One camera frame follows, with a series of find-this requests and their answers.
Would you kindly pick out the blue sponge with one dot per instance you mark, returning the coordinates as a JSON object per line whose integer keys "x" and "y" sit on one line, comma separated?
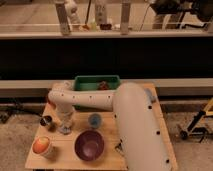
{"x": 150, "y": 95}

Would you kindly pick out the apple in white cup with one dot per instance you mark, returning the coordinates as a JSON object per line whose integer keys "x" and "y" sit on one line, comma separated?
{"x": 42, "y": 146}

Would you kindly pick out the green plastic tray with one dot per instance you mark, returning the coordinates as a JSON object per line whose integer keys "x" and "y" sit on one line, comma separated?
{"x": 91, "y": 82}

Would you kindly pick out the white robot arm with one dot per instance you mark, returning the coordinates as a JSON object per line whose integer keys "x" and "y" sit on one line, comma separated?
{"x": 141, "y": 138}

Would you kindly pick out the light blue towel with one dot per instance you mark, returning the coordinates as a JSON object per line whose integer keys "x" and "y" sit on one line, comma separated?
{"x": 64, "y": 130}

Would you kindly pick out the metal can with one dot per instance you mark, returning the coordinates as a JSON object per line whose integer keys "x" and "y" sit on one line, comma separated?
{"x": 47, "y": 122}

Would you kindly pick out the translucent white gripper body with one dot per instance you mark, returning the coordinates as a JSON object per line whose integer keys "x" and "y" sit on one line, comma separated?
{"x": 66, "y": 120}

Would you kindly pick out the purple bowl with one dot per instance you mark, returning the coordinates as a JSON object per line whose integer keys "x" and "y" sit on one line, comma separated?
{"x": 89, "y": 145}

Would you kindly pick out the wheeled equipment stand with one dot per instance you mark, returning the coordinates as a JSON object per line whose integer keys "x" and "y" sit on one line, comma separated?
{"x": 198, "y": 126}

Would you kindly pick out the small blue cup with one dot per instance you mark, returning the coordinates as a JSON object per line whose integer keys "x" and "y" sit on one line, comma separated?
{"x": 95, "y": 120}

